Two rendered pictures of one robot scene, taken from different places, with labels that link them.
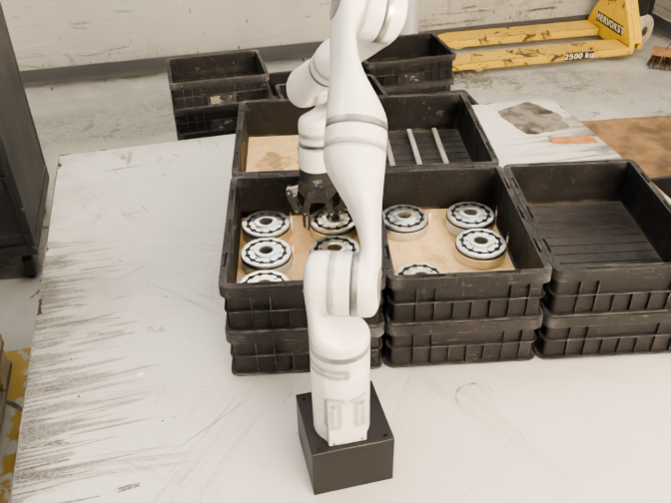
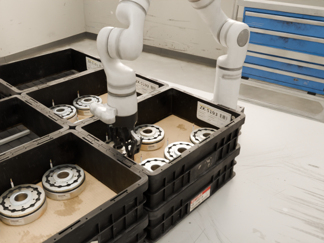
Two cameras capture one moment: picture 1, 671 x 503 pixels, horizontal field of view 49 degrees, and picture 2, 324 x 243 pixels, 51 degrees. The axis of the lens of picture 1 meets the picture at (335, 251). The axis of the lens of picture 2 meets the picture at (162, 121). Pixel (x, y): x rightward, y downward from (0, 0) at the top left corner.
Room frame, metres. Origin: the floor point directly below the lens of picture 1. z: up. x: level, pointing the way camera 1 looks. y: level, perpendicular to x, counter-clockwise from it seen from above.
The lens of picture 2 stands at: (1.79, 0.64, 1.40)
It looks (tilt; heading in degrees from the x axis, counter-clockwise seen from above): 30 degrees down; 225
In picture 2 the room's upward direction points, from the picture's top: 1 degrees clockwise
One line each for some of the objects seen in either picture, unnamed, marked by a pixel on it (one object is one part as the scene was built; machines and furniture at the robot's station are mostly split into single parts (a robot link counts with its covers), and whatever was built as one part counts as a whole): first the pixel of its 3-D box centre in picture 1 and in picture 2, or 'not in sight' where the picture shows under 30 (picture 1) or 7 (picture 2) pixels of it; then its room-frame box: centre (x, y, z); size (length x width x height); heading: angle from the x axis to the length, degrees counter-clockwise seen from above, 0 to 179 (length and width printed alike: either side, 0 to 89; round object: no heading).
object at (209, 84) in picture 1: (222, 116); not in sight; (2.91, 0.48, 0.37); 0.40 x 0.30 x 0.45; 103
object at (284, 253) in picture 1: (266, 252); (182, 152); (1.21, 0.14, 0.86); 0.10 x 0.10 x 0.01
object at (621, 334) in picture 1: (583, 275); not in sight; (1.24, -0.53, 0.76); 0.40 x 0.30 x 0.12; 3
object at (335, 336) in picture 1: (337, 305); (232, 46); (0.81, 0.00, 1.05); 0.09 x 0.09 x 0.17; 83
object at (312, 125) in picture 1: (319, 106); (116, 60); (1.33, 0.03, 1.12); 0.09 x 0.07 x 0.15; 115
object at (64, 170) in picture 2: not in sight; (63, 175); (1.50, 0.01, 0.86); 0.05 x 0.05 x 0.01
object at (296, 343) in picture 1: (304, 289); (162, 169); (1.21, 0.07, 0.76); 0.40 x 0.30 x 0.12; 3
